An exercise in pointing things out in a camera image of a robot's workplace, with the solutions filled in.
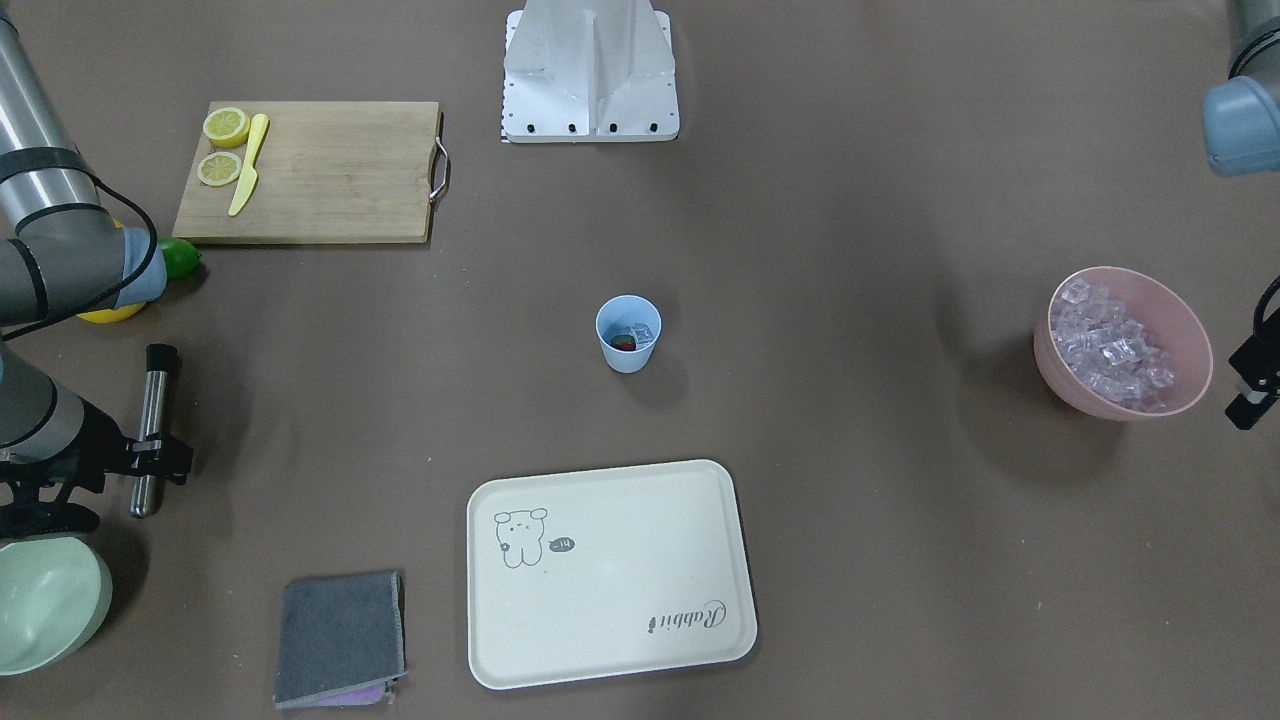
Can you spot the light blue plastic cup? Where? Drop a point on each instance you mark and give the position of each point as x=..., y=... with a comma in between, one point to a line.
x=615, y=314

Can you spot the steel muddler black tip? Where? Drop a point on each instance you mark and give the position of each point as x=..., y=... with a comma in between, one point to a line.
x=162, y=363

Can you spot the cream rabbit tray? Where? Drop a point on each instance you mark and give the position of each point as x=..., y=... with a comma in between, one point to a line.
x=585, y=574

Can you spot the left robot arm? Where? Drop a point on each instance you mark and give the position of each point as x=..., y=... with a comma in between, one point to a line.
x=1240, y=122

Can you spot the green lime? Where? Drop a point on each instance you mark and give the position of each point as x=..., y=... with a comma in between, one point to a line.
x=180, y=257

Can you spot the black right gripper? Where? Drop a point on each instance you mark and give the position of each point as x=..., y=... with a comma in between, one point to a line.
x=97, y=453

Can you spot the mint green bowl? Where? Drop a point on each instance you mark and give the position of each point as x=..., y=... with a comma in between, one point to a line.
x=55, y=593

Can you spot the lemon slice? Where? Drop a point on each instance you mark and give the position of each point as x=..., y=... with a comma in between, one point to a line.
x=227, y=128
x=219, y=168

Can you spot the pink bowl of ice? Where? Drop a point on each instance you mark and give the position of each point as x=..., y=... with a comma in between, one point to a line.
x=1119, y=345

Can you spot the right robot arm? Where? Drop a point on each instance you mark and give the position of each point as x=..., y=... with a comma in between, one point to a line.
x=64, y=257

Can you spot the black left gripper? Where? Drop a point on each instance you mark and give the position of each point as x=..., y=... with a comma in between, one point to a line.
x=1253, y=385

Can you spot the ice cubes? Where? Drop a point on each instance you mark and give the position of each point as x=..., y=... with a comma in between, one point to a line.
x=643, y=333

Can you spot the grey folded cloth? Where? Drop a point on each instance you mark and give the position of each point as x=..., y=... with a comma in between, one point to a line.
x=341, y=642

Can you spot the wooden cutting board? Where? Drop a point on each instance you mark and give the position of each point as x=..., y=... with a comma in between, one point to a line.
x=329, y=172

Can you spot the yellow plastic knife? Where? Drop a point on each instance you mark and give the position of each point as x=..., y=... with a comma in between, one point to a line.
x=249, y=177

